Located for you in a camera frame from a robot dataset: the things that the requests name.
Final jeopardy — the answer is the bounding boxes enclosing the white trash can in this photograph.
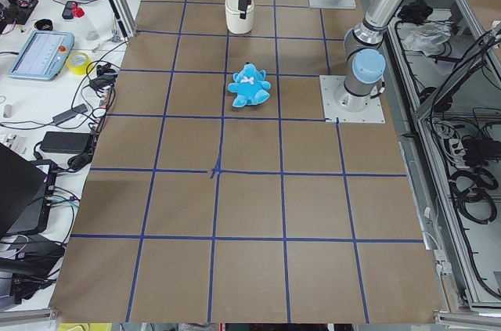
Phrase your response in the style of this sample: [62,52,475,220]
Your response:
[225,0,254,34]

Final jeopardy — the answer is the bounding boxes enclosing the blue teddy bear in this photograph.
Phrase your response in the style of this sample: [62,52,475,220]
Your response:
[228,63,271,108]

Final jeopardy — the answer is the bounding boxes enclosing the black cloth bundle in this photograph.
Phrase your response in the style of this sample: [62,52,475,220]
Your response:
[397,0,434,25]

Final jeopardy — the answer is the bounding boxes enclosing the red and black tool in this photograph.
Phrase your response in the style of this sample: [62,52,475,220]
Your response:
[62,1,85,20]

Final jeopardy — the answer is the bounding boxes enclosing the yellow tape roll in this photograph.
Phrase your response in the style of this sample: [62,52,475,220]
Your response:
[65,52,91,75]

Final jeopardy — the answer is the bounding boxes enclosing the crumpled white cloth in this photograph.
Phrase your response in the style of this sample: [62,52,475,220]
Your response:
[402,22,452,56]

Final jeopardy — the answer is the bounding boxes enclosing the small black bowl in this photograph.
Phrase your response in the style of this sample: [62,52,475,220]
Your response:
[34,19,53,31]

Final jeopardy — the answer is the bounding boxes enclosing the lower blue teach pendant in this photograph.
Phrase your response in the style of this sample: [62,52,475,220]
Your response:
[8,30,74,81]

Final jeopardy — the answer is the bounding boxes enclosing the slim grey adapter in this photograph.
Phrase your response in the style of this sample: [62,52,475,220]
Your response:
[52,103,88,126]

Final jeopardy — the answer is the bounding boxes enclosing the black power brick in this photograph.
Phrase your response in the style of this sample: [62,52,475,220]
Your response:
[40,131,92,154]

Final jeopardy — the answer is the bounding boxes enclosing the white power strip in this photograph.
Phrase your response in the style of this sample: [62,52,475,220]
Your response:
[436,122,466,159]

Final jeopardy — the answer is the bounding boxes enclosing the black laptop computer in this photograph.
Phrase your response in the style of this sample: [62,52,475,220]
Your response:
[1,145,56,236]

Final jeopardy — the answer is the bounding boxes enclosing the coiled black cables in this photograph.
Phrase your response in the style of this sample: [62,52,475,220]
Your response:
[448,166,498,226]

